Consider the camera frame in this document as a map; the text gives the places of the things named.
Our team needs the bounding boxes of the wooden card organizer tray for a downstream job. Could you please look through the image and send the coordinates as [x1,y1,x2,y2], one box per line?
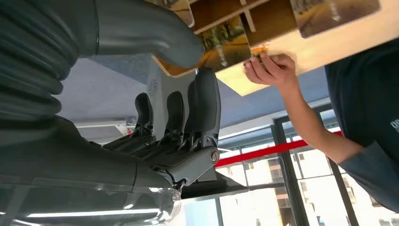
[152,0,399,97]

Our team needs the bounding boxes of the autumn trees photo card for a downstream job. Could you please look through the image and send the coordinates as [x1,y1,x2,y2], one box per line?
[197,15,252,73]

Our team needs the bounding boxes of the brown road photo card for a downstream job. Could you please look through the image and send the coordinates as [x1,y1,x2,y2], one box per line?
[290,0,382,39]

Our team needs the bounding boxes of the person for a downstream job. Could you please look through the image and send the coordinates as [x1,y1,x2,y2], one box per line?
[324,37,399,213]

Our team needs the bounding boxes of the white shelf unit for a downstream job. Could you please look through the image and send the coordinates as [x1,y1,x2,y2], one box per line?
[74,119,138,146]

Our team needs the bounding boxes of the red barrier strip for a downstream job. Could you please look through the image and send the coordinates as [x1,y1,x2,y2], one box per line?
[214,130,343,169]

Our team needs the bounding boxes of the ribbed grey right arm sleeve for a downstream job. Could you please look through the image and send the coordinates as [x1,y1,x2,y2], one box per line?
[0,0,79,123]

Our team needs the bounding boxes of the black flat panel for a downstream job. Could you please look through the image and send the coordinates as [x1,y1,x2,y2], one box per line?
[181,170,250,200]

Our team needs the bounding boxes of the black window frame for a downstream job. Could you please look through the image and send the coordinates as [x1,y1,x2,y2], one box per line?
[270,103,359,226]

